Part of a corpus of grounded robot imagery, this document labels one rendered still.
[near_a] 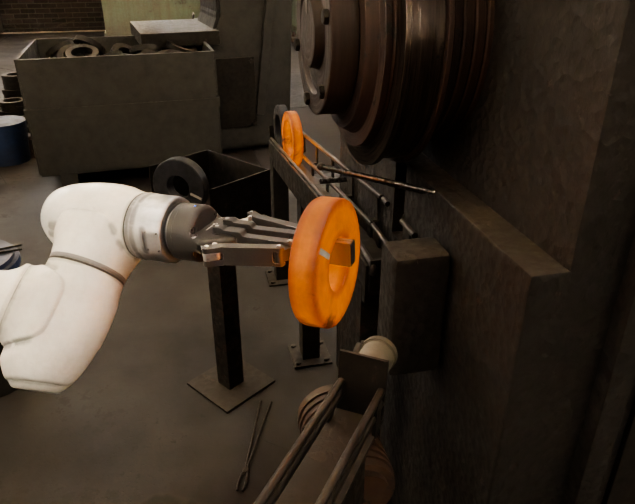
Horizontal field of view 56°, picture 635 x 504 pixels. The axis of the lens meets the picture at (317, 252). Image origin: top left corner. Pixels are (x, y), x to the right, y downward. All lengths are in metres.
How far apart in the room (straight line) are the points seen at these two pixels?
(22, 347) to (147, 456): 1.04
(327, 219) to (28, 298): 0.37
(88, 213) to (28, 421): 1.26
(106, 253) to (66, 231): 0.06
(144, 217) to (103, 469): 1.11
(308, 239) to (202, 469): 1.16
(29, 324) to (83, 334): 0.06
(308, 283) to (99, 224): 0.30
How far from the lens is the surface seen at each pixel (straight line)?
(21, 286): 0.80
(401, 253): 0.98
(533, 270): 0.82
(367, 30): 0.95
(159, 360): 2.11
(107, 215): 0.81
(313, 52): 1.05
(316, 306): 0.66
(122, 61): 3.46
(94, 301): 0.79
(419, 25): 0.91
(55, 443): 1.90
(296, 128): 1.99
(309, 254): 0.64
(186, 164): 1.60
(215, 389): 1.94
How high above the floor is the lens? 1.24
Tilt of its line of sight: 27 degrees down
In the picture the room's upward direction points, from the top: straight up
